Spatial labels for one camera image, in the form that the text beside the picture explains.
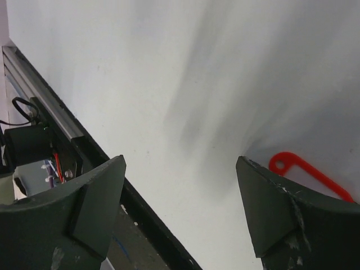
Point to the red tagged key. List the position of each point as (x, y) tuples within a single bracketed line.
[(293, 167)]

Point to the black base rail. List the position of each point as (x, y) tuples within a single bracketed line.
[(140, 240)]

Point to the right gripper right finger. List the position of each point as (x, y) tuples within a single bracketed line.
[(294, 227)]

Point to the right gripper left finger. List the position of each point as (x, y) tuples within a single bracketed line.
[(67, 227)]

